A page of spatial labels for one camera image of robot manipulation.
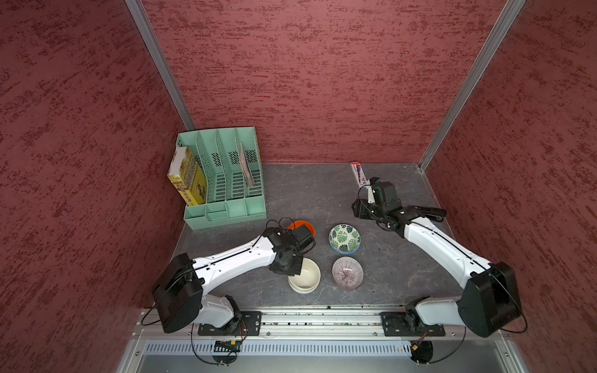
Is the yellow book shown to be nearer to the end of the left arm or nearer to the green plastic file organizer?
the green plastic file organizer

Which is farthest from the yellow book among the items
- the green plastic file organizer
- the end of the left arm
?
the end of the left arm

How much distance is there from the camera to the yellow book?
84 centimetres
